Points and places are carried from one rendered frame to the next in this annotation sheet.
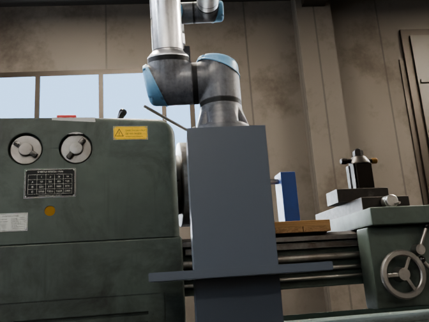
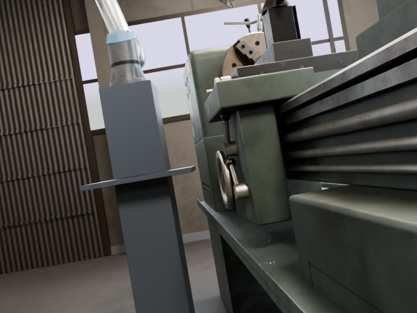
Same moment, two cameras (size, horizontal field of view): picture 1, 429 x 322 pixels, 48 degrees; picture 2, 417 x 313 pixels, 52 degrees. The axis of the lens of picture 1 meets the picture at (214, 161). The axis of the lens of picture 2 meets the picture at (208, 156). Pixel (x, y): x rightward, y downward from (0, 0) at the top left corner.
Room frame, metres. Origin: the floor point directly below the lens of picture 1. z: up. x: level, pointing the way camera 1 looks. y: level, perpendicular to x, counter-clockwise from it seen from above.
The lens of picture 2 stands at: (1.67, -1.69, 0.76)
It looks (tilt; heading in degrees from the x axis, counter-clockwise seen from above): 1 degrees up; 95
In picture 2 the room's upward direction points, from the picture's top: 10 degrees counter-clockwise
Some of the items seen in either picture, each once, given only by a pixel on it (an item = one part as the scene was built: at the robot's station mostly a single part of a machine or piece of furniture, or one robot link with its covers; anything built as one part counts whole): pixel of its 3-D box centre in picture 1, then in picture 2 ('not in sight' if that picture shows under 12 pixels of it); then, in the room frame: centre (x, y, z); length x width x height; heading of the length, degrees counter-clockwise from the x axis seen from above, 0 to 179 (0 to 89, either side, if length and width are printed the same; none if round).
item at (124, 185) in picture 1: (87, 191); (237, 95); (1.68, 0.46, 1.06); 0.59 x 0.48 x 0.39; 101
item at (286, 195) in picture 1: (287, 202); not in sight; (1.84, -0.27, 1.00); 0.08 x 0.06 x 0.23; 11
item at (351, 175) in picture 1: (359, 177); (280, 30); (1.82, -0.55, 1.07); 0.07 x 0.07 x 0.10; 11
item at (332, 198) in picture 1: (357, 197); (282, 60); (1.81, -0.53, 1.00); 0.20 x 0.10 x 0.05; 101
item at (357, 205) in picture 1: (358, 211); (311, 71); (1.88, -0.55, 0.95); 0.43 x 0.18 x 0.04; 11
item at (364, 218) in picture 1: (374, 223); (313, 89); (1.87, -0.60, 0.89); 0.53 x 0.30 x 0.06; 11
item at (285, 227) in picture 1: (274, 232); not in sight; (1.83, -0.21, 0.88); 0.36 x 0.30 x 0.04; 11
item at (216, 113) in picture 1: (221, 120); (127, 76); (1.26, -0.03, 1.15); 0.15 x 0.15 x 0.10
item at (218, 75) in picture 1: (216, 80); (123, 48); (1.26, -0.02, 1.27); 0.13 x 0.12 x 0.14; 92
